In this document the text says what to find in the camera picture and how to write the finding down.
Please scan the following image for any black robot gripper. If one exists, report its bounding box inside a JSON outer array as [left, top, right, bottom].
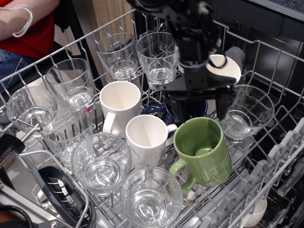
[[156, 59, 236, 123]]

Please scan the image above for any green ceramic mug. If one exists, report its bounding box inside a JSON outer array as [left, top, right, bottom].
[[169, 117, 232, 192]]

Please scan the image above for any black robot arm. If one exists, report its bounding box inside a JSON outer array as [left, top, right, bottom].
[[129, 0, 236, 123]]

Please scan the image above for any dark blue mug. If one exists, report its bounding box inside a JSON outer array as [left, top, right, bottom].
[[141, 100, 208, 126]]

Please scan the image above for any white mug back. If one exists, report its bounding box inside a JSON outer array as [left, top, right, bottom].
[[178, 38, 221, 74]]

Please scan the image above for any white mug right tilted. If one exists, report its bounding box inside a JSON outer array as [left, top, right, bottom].
[[206, 54, 241, 85]]

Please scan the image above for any white mug front centre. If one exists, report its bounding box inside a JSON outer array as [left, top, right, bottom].
[[126, 114, 178, 169]]

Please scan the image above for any white mug left centre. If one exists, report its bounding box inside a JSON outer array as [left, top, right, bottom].
[[99, 81, 142, 138]]

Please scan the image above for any clear glass right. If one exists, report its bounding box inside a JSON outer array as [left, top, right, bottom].
[[220, 85, 275, 144]]

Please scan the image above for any clear glass back centre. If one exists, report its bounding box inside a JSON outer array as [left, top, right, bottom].
[[136, 32, 179, 89]]

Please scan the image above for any clear glass back left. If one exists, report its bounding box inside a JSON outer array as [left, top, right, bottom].
[[96, 32, 138, 82]]

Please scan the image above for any clear glass front centre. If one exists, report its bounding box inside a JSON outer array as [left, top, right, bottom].
[[120, 167, 183, 228]]

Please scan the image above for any grey plastic tine holder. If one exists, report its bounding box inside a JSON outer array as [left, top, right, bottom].
[[200, 119, 304, 228]]

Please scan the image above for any clear glass front left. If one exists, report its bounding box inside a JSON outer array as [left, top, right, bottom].
[[72, 133, 132, 196]]

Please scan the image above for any white bowl lower rack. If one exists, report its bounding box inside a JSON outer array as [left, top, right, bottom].
[[241, 199, 267, 228]]

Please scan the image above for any tall clear glass left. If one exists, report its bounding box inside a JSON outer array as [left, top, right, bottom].
[[45, 58, 94, 112]]

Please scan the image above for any clear glass lower left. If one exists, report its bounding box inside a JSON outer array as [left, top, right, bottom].
[[41, 107, 94, 171]]

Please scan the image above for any clear glass far left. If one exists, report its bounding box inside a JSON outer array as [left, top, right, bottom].
[[7, 86, 57, 133]]

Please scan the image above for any person in red shirt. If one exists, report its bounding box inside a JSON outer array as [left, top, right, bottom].
[[0, 0, 60, 92]]

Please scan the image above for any grey wire dishwasher rack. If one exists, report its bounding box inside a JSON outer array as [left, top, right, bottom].
[[0, 0, 304, 228]]

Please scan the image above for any black rack handle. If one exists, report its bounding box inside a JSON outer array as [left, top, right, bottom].
[[32, 166, 96, 228]]

